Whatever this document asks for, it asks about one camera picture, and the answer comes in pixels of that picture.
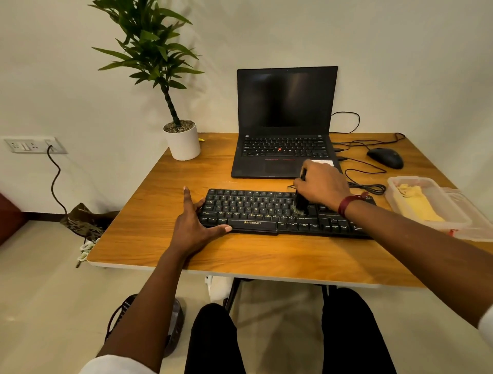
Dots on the person's left hand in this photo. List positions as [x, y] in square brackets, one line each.
[190, 231]

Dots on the person's right hand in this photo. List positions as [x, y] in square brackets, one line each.
[323, 185]

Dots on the black cleaning brush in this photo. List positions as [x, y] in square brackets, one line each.
[301, 202]

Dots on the black keyboard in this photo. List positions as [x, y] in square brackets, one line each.
[246, 210]

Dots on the clear plastic container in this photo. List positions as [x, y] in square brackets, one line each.
[393, 196]

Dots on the yellow cloth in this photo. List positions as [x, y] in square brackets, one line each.
[418, 202]

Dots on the clear lid with orange clips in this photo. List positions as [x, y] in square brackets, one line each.
[473, 215]

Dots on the person's right forearm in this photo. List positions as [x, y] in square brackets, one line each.
[420, 246]

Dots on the person's left forearm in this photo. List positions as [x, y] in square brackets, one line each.
[144, 312]

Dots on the person's black trousers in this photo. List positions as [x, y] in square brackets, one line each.
[213, 343]

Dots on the person's white shirt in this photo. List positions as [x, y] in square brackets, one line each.
[115, 366]

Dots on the red wrist band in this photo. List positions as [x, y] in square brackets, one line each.
[346, 204]

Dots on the black computer mouse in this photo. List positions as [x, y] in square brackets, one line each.
[385, 158]

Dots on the black table leg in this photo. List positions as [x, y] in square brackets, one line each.
[233, 294]
[326, 294]

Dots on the white plant pot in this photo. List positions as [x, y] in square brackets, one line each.
[183, 145]

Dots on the black laptop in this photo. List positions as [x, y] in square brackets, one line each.
[287, 96]

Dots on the black woven basket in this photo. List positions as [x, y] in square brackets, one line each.
[175, 327]

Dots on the brown patterned bag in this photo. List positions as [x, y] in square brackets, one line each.
[86, 225]

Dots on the white flower bunch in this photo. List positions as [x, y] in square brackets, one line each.
[85, 250]

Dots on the dark brown cabinet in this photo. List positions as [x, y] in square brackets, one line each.
[11, 221]

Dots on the green leafy plant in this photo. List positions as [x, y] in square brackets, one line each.
[148, 50]

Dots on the white wall socket panel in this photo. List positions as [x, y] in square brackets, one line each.
[31, 145]

